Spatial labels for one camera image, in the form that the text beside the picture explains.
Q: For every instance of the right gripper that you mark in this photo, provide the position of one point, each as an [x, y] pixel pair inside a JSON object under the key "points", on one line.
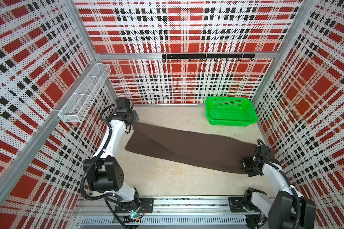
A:
{"points": [[245, 160]]}

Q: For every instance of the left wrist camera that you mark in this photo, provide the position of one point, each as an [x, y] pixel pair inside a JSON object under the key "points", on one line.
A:
{"points": [[124, 105]]}

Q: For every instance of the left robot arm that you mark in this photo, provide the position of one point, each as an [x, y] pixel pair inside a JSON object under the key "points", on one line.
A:
{"points": [[104, 177]]}

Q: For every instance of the brown trousers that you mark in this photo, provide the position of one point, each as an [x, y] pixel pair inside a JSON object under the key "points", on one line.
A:
{"points": [[208, 151]]}

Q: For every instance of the black hook rail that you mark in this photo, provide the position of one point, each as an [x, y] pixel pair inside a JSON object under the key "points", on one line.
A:
{"points": [[238, 56]]}

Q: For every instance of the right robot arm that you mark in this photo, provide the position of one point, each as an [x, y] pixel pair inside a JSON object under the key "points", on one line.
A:
{"points": [[289, 209]]}

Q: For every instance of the white wire mesh shelf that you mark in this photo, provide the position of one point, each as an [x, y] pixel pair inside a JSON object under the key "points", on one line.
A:
{"points": [[78, 105]]}

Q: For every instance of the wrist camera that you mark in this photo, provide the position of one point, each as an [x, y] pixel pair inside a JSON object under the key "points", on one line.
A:
{"points": [[124, 105], [263, 151]]}

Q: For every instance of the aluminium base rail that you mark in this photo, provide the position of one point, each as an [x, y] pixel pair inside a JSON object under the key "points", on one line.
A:
{"points": [[169, 212]]}

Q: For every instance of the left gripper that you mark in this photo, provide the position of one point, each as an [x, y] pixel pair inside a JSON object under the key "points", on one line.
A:
{"points": [[135, 118]]}

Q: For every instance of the green plastic basket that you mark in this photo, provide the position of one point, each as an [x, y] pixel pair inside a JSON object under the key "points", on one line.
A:
{"points": [[230, 111]]}

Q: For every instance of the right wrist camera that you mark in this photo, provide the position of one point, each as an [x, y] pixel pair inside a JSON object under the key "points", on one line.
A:
{"points": [[263, 151]]}

